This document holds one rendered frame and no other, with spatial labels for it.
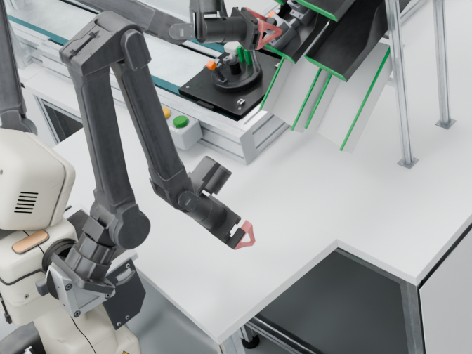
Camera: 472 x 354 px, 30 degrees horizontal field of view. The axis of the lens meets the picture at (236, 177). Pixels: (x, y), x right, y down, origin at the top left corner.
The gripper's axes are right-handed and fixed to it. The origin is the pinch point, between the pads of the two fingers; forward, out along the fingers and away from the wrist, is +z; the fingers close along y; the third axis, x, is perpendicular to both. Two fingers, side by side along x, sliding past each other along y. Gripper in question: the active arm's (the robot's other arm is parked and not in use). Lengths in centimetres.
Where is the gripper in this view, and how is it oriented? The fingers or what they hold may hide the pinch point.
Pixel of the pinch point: (273, 27)
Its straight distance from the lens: 207.7
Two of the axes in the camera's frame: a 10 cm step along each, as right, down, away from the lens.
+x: -2.1, 8.1, 5.5
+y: -4.8, -5.8, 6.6
